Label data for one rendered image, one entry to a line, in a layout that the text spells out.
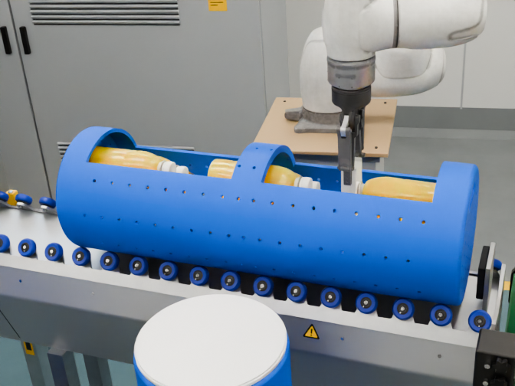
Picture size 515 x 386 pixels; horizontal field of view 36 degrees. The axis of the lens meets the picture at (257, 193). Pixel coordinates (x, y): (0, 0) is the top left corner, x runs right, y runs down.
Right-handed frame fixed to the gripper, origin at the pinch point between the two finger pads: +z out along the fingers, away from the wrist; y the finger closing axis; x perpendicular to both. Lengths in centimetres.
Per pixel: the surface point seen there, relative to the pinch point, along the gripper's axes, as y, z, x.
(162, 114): -143, 57, -121
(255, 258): 12.3, 14.3, -17.0
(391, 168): -233, 119, -39
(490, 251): -2.9, 14.7, 27.8
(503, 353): 21.7, 19.9, 33.0
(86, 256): 9, 23, -61
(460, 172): -0.7, -3.5, 21.2
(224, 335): 34.7, 16.5, -14.8
